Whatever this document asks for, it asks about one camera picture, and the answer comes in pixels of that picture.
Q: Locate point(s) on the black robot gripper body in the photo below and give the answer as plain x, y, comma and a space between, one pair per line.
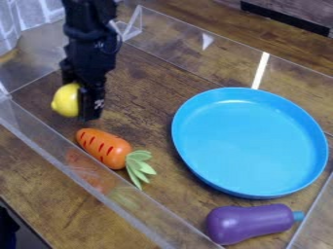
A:
94, 40

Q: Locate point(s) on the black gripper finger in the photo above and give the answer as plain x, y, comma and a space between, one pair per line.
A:
67, 72
91, 99

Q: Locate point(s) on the yellow toy lemon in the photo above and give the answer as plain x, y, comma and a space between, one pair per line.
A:
65, 102

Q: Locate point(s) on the orange toy carrot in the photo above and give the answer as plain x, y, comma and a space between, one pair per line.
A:
113, 151

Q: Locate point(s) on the blue round plastic tray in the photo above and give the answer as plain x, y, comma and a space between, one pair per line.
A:
249, 142

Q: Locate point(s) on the grey patterned curtain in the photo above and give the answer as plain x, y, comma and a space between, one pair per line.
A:
22, 15

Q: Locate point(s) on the purple toy eggplant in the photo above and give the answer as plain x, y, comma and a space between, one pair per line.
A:
233, 224

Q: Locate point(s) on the clear acrylic enclosure wall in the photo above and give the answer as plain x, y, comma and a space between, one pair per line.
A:
188, 46

